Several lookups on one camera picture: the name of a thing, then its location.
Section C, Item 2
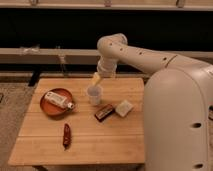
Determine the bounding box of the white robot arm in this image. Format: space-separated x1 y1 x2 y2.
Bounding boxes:
97 33 213 171

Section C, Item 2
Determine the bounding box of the brown chocolate bar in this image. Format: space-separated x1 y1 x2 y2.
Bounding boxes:
95 104 115 122

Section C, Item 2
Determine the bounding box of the orange round plate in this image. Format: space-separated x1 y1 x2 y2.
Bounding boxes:
40 88 74 116

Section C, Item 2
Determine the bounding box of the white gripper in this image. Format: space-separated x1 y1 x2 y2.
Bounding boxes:
92 57 117 86

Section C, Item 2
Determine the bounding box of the wooden table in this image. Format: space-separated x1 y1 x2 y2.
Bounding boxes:
8 78 145 166

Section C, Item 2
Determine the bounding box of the white bottle on plate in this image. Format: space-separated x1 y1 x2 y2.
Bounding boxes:
44 91 74 109

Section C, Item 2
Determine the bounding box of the long beam rail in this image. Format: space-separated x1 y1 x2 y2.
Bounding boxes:
0 47 213 66

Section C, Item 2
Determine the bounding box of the red chili pepper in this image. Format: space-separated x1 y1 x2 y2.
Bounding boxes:
63 123 71 149

